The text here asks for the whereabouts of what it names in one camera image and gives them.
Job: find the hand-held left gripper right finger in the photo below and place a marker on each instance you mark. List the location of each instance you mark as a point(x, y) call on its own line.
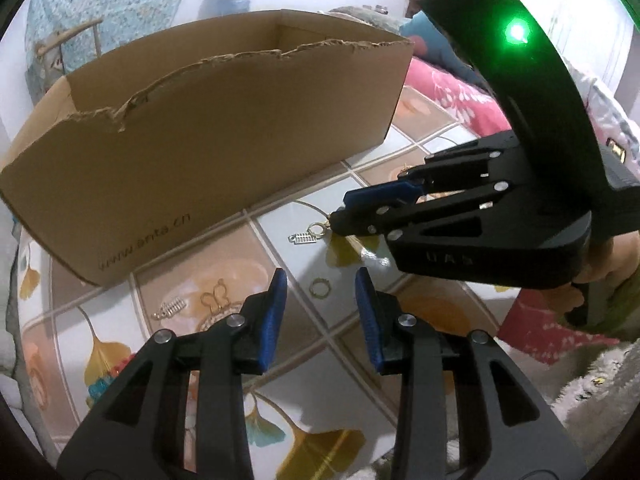
point(370, 320)

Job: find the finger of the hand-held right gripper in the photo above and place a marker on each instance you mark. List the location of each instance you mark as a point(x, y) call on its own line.
point(380, 194)
point(400, 215)

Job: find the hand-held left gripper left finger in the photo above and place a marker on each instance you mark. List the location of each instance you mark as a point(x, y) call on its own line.
point(270, 320)

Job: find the brown cardboard box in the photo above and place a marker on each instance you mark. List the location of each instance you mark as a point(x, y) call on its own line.
point(200, 160)

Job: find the person's right hand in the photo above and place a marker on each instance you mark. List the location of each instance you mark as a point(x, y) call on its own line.
point(610, 260)

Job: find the gold butterfly earring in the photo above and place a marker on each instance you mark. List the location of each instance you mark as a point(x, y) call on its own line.
point(220, 292)

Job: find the teal pillow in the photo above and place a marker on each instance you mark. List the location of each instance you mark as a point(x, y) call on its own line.
point(430, 45)

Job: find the grey fluffy blanket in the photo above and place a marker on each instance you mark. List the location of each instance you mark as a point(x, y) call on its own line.
point(360, 15)

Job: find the wooden chair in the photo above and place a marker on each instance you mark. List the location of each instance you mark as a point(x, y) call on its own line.
point(65, 35)

